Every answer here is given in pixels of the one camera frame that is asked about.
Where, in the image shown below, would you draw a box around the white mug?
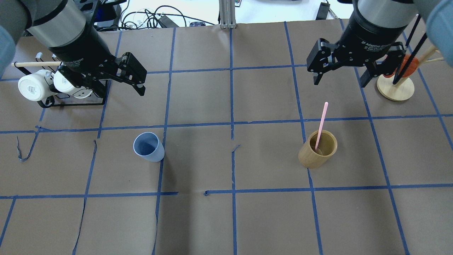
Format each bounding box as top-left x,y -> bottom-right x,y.
18,69 -> 56,102
53,71 -> 93,99

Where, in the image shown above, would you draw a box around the pink chopstick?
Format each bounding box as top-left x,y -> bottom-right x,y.
314,102 -> 329,151

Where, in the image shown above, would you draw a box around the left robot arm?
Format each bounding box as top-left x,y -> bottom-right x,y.
0,0 -> 147,97

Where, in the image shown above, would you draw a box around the bamboo cylinder holder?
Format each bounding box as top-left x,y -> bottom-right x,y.
298,130 -> 338,169

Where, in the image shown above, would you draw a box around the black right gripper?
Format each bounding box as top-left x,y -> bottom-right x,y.
307,12 -> 406,88

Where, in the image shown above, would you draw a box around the white mug inner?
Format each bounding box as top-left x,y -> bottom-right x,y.
53,71 -> 93,99

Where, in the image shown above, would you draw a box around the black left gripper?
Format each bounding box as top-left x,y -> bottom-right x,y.
48,25 -> 147,96

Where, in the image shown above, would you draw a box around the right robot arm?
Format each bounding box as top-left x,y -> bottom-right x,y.
307,0 -> 452,87

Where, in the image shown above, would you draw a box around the light blue plastic cup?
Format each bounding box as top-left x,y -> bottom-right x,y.
133,132 -> 165,162

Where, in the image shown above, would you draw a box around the orange object on stand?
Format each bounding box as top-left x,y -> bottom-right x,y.
384,54 -> 420,78

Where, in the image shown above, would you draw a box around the wooden rack dowel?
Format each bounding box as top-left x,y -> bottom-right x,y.
10,61 -> 63,68

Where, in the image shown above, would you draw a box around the white mug outer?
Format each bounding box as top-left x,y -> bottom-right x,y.
18,69 -> 56,102

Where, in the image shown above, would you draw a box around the aluminium frame post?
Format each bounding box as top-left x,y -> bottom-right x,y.
218,0 -> 237,29

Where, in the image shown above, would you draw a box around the tangled black cables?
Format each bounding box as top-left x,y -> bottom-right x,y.
120,4 -> 216,29

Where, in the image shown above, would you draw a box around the round wooden stand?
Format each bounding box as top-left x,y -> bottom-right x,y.
377,46 -> 444,102

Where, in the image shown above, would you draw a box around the black power adapter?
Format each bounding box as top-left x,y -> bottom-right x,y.
95,0 -> 124,28

